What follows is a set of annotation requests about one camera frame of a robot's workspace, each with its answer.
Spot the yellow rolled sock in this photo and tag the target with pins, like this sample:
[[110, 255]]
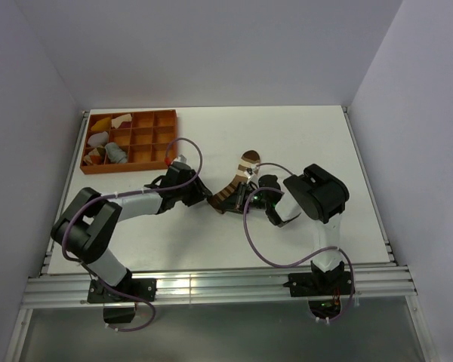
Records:
[[102, 124]]

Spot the orange wooden compartment tray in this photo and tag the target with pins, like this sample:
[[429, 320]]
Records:
[[146, 141]]

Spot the orange white rolled sock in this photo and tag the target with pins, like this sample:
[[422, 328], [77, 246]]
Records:
[[94, 157]]

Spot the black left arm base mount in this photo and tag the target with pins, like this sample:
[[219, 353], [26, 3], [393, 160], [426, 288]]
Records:
[[121, 304]]

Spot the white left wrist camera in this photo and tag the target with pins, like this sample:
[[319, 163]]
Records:
[[180, 158]]

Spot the grey sock with black stripes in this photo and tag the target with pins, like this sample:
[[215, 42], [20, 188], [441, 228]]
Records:
[[116, 154]]

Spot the brown striped sock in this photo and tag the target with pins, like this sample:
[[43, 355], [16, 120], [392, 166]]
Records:
[[249, 157]]

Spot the aluminium table edge rail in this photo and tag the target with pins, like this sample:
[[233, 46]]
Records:
[[368, 185]]

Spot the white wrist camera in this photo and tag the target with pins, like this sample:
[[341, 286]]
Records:
[[252, 170], [180, 158]]

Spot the aluminium front frame rail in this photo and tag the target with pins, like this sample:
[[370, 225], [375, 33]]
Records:
[[211, 287]]

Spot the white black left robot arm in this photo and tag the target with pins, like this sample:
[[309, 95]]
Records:
[[85, 228]]

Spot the white maroon rolled sock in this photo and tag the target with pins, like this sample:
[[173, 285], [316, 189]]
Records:
[[121, 121]]

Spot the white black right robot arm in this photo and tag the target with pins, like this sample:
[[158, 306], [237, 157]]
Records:
[[315, 192]]

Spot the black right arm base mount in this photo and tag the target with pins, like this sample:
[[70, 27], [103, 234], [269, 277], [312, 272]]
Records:
[[330, 285]]

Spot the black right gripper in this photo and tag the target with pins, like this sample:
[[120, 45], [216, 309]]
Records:
[[235, 202]]

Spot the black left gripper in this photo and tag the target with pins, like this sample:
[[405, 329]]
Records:
[[199, 191]]

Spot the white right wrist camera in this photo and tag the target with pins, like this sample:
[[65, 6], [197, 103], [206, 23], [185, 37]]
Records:
[[252, 170]]

